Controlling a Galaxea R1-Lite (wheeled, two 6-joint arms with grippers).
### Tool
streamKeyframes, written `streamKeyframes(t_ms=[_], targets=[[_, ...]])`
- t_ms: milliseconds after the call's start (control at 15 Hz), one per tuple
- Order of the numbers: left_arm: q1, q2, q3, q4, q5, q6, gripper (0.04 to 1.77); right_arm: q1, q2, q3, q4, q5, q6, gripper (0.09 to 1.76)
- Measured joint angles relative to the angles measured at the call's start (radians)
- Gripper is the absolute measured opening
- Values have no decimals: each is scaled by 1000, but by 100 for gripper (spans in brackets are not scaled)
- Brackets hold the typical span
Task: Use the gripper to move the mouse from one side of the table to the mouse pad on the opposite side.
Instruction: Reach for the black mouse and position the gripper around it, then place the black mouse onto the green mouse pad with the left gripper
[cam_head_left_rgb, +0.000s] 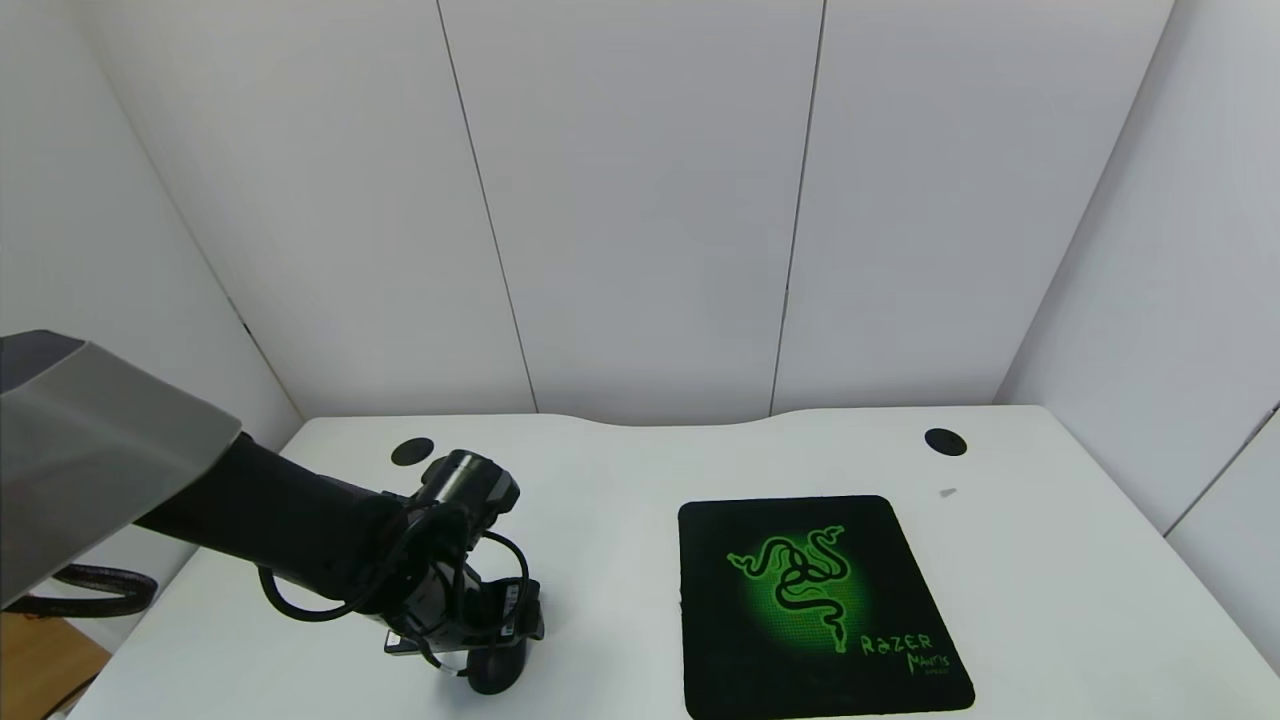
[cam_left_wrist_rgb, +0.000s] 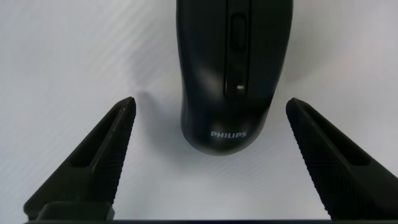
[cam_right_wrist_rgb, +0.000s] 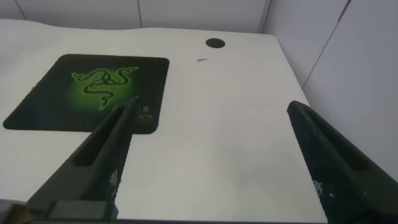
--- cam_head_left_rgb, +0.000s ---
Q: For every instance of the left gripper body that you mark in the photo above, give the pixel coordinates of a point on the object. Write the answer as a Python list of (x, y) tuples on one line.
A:
[(490, 612)]

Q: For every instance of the black computer mouse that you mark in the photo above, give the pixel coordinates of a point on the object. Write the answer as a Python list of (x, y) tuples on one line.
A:
[(500, 672)]

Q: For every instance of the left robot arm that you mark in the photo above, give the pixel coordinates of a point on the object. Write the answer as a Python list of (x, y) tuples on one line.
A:
[(100, 450)]

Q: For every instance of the black green Razer mouse pad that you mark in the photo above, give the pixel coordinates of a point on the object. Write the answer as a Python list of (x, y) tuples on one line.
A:
[(720, 620)]

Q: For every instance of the black round desk grommet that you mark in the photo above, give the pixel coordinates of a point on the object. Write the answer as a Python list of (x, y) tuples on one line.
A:
[(411, 451), (945, 442)]

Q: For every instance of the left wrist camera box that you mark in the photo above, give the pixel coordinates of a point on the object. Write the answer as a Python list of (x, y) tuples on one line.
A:
[(410, 645)]

